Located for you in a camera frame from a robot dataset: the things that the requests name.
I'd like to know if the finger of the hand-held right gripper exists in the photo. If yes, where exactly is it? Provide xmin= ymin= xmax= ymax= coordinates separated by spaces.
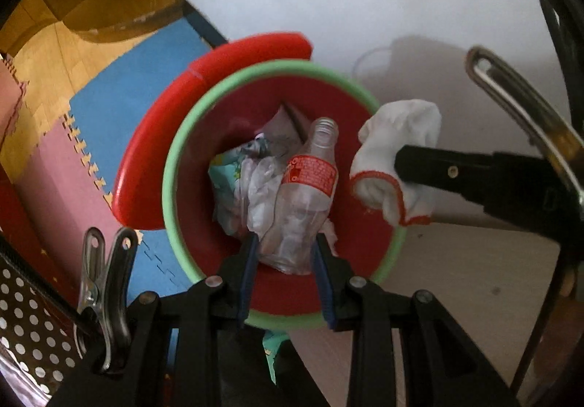
xmin=393 ymin=143 xmax=499 ymax=203

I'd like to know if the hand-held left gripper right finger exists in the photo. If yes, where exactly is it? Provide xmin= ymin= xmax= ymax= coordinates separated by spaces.
xmin=315 ymin=233 xmax=521 ymax=407

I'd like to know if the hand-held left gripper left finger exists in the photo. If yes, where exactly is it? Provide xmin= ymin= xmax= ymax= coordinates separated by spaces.
xmin=119 ymin=233 xmax=262 ymax=407

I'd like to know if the red bin green rim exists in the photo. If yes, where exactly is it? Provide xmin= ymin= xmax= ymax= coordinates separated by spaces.
xmin=162 ymin=60 xmax=408 ymax=329

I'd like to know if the white sock red trim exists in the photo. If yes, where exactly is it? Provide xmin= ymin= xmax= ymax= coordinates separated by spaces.
xmin=349 ymin=99 xmax=443 ymax=227

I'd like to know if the clear plastic bag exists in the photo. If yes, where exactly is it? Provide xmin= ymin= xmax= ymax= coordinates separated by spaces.
xmin=237 ymin=156 xmax=293 ymax=243

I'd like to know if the clear plastic bottle red label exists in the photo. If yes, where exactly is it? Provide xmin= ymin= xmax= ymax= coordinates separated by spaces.
xmin=258 ymin=117 xmax=339 ymax=275

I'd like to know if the metal spring clip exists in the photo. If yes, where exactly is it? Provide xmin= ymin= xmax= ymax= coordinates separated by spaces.
xmin=75 ymin=227 xmax=138 ymax=373
xmin=464 ymin=46 xmax=584 ymax=209

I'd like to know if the red bin lid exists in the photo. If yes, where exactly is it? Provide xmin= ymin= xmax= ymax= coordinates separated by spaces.
xmin=112 ymin=32 xmax=315 ymax=230

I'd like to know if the colourful foam puzzle mat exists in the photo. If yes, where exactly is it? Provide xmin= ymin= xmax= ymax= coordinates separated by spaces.
xmin=0 ymin=17 xmax=220 ymax=298

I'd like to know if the brown polka dot bag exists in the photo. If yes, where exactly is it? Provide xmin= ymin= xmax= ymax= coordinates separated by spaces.
xmin=0 ymin=181 xmax=94 ymax=403

